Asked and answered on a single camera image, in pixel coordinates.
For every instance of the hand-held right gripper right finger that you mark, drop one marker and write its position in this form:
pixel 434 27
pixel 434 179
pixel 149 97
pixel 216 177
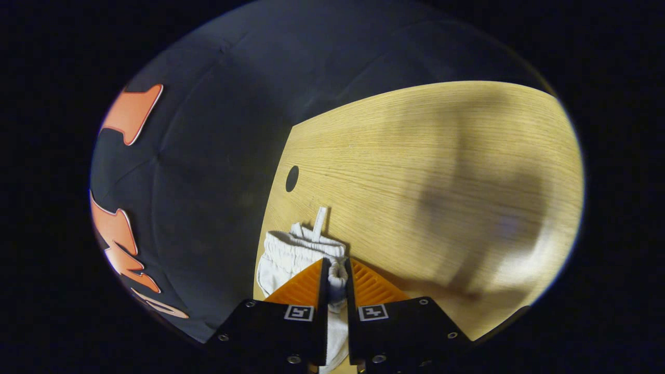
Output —
pixel 351 311

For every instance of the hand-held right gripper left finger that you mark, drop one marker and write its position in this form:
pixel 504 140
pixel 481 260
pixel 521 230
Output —
pixel 323 311

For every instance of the white jeans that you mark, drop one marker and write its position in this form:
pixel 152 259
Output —
pixel 291 254

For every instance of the black backdrop cloth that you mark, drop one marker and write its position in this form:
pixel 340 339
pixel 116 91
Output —
pixel 208 208

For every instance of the dark grey side curtain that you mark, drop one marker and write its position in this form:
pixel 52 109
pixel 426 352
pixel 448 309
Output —
pixel 389 47

